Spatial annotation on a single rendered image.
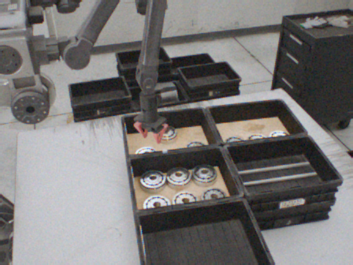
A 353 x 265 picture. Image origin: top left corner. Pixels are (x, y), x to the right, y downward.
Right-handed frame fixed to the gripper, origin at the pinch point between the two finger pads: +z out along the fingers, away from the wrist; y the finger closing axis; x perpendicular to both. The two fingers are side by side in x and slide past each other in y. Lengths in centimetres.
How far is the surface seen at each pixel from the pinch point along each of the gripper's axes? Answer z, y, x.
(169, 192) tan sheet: 23.4, -7.1, 0.9
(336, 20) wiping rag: 25, -7, -212
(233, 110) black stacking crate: 18, -4, -56
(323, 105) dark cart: 80, -19, -181
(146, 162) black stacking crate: 16.3, 6.0, -1.7
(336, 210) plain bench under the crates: 39, -64, -41
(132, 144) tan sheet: 23.1, 24.4, -13.6
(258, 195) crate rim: 14.7, -40.4, -9.3
